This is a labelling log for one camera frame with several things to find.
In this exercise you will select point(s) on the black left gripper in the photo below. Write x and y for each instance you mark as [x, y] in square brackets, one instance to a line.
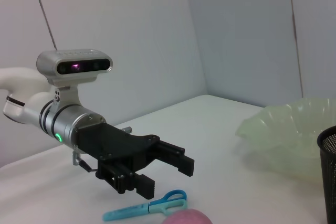
[113, 145]

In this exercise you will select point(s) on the pink peach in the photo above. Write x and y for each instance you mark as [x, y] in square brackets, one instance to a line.
[186, 217]

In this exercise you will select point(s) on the blue scissors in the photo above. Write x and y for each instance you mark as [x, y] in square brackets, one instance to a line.
[131, 210]

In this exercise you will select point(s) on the translucent green fruit plate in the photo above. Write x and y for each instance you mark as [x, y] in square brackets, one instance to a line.
[283, 134]

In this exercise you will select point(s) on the black mesh pen holder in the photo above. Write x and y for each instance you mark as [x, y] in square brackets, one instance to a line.
[329, 171]

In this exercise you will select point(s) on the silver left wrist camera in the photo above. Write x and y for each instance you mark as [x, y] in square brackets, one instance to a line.
[76, 65]

